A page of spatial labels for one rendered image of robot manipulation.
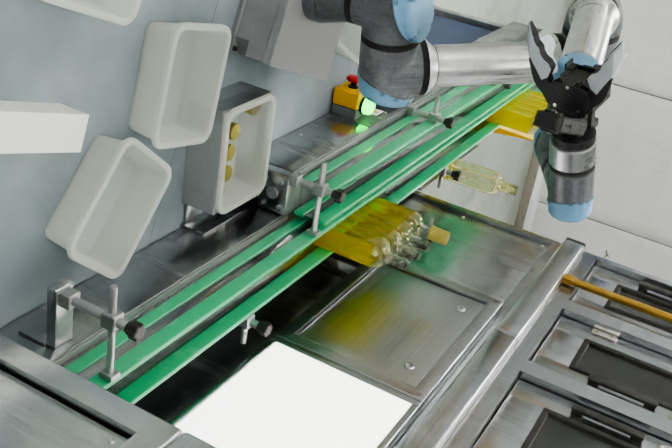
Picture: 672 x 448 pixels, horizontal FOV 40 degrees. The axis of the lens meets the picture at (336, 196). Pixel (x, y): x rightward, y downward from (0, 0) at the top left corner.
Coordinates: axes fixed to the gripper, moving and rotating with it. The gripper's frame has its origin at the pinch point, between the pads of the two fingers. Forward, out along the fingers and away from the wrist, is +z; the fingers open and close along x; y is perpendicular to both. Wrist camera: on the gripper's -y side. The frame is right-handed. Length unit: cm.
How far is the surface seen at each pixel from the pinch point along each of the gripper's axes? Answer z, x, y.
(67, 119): -3, -55, -53
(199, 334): -54, -50, -44
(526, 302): -89, -23, 29
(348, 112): -54, -76, 32
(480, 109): -84, -74, 90
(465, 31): -89, -111, 139
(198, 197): -40, -66, -25
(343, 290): -76, -52, -2
